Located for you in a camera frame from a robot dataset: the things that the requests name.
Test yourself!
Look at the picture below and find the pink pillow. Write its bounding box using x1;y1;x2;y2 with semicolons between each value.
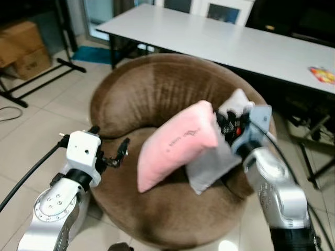
137;100;220;193

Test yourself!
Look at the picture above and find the grey pillow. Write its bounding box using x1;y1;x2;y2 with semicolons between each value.
186;88;257;196

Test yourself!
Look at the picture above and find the brown round sofa chair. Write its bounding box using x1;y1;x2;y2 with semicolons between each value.
89;52;278;249

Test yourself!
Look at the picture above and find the black metal floor stand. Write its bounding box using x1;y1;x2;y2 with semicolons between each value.
0;56;87;108

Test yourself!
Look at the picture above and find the blue floor mat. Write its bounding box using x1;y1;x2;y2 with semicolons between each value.
72;46;114;65

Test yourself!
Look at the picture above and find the small cardboard box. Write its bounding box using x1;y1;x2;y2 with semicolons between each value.
13;47;53;81

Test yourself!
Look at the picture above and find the long white table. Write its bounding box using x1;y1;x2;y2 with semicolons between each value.
96;4;335;95

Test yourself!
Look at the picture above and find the red yellow snack packet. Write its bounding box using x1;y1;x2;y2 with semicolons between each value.
308;66;335;86

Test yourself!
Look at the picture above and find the white framed picture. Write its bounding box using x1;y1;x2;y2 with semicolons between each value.
202;0;255;26

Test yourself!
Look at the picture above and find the large cardboard box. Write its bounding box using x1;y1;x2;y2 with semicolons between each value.
0;21;46;69

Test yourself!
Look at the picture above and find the black cabinet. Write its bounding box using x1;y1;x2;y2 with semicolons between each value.
245;0;335;49

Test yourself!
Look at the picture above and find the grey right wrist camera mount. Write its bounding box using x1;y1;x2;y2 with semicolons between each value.
231;105;273;156

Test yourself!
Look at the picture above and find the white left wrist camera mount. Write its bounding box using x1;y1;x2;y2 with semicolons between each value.
65;131;103;174

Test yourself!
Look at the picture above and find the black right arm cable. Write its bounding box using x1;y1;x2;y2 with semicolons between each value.
262;131;335;251

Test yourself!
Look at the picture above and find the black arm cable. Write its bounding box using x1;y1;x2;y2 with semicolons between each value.
262;131;335;251
0;135;71;213

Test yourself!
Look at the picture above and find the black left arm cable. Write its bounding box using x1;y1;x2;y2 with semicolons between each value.
0;135;71;213

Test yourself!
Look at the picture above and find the black floor cable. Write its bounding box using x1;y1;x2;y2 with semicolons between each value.
0;106;25;122

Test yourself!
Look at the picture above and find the black table leg frame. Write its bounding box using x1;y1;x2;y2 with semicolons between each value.
283;97;335;190

